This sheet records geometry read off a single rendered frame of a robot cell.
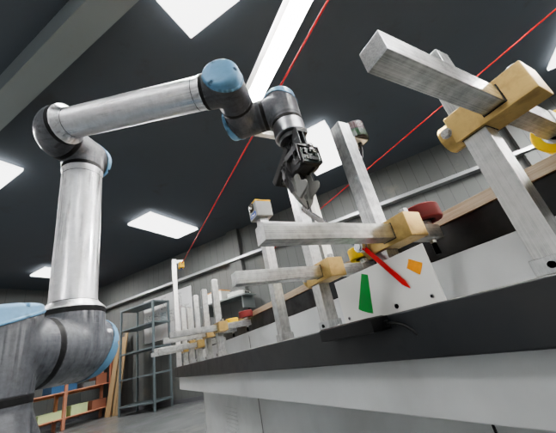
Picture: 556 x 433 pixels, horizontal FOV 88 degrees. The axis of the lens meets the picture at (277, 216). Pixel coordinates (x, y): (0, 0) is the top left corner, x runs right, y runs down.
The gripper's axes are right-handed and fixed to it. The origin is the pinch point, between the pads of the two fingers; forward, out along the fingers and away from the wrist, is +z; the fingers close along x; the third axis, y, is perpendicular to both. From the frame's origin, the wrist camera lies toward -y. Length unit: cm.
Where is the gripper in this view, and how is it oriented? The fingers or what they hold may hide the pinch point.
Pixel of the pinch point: (305, 205)
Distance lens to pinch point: 73.4
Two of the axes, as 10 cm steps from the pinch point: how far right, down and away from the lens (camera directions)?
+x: 8.8, 0.2, 4.8
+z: 2.0, 8.9, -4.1
